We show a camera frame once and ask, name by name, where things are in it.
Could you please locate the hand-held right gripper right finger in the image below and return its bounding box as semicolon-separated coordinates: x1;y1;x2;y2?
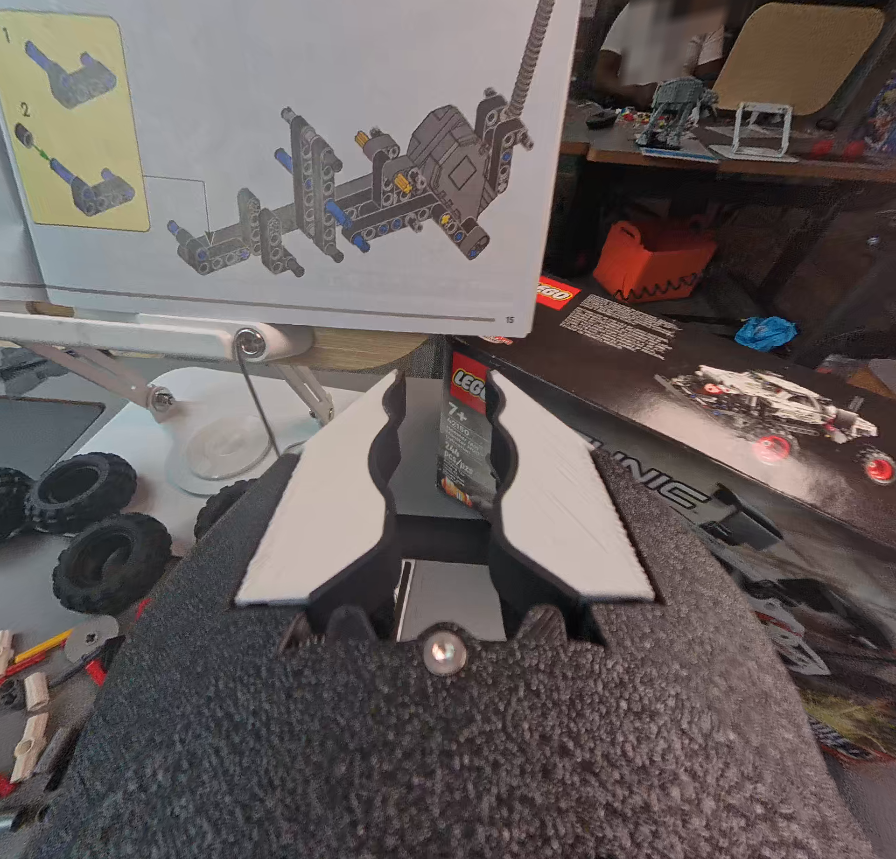
486;368;657;644

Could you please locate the pile of red white pieces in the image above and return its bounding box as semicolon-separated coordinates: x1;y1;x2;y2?
0;614;127;832

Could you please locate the yellow technic axle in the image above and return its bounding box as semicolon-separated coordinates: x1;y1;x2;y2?
13;629;74;664

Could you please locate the grey walker model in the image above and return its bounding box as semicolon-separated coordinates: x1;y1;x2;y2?
636;78;720;149

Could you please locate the black toy set box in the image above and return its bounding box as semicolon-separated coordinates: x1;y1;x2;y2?
435;271;896;765

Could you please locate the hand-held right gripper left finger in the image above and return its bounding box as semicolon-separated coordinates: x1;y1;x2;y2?
233;369;407;636

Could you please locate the tan rounded board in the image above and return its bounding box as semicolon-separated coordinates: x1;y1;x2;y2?
710;1;886;118

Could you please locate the brown wooden table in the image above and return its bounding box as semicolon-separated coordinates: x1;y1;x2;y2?
560;103;896;184

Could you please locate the orange fabric basket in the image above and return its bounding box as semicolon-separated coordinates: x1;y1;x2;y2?
593;218;720;305

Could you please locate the wooden book stand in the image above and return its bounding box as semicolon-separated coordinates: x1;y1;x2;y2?
0;298;429;497

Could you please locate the white wire stand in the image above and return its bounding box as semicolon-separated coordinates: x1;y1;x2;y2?
709;101;800;165

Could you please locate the blue plastic bag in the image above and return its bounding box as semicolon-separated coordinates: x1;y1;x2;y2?
735;316;799;353

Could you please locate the instruction booklet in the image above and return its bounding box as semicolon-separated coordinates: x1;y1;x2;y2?
0;0;589;340

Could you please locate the dark grey flat panel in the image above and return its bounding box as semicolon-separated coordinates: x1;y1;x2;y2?
0;396;107;464

